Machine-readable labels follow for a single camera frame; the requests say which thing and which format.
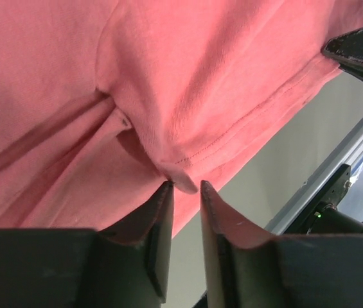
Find salmon pink t shirt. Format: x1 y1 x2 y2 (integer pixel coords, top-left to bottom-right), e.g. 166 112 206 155
0 1 363 232

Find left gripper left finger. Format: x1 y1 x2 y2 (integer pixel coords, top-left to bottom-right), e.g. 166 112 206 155
0 182 173 307

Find aluminium front rail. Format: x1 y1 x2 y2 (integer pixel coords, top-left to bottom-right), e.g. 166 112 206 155
265 118 363 234

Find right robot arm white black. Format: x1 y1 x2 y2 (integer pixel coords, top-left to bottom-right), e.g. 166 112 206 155
267 27 363 234

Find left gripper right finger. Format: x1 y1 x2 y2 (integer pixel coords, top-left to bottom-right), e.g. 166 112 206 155
200 181 363 307

